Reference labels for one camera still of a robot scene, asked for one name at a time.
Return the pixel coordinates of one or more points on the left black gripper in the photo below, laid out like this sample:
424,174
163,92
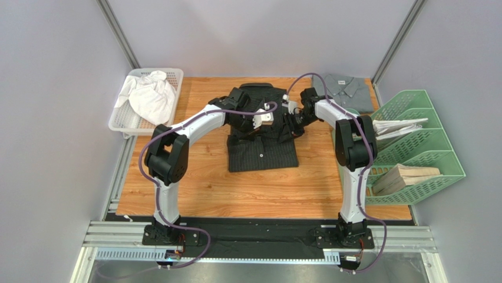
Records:
250,117

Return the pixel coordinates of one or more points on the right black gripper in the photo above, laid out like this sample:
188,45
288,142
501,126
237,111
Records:
296,122

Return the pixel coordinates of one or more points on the dark pinstriped long sleeve shirt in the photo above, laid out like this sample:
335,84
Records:
266,149

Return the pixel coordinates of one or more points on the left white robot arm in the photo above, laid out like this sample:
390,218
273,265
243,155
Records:
166,160

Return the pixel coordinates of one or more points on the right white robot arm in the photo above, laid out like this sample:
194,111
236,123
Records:
355,151

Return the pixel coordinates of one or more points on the folded grey shirt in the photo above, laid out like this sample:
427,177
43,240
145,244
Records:
346,91

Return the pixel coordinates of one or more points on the white papers in rack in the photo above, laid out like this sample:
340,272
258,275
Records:
391,129

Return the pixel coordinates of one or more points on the white shirt in basket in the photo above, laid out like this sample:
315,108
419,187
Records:
150,96

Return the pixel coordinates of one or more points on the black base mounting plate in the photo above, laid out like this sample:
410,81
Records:
256,238

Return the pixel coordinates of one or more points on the brown book in rack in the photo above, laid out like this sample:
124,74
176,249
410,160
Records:
401,176

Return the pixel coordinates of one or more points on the green plastic file rack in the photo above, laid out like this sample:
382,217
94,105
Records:
426,147

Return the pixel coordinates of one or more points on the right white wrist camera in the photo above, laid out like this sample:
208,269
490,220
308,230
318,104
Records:
288,106

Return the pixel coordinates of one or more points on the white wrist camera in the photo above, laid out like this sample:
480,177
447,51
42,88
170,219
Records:
264,115
288,106

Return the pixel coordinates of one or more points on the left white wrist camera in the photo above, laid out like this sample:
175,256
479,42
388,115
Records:
264,115

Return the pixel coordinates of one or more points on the right corner aluminium post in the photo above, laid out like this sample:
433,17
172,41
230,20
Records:
399,38

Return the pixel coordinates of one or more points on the corner aluminium post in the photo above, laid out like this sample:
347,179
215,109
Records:
118,32
399,38

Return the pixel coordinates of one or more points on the left corner aluminium post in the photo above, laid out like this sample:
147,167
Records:
118,32

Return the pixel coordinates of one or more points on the aluminium frame rail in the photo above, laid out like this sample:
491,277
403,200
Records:
263,217

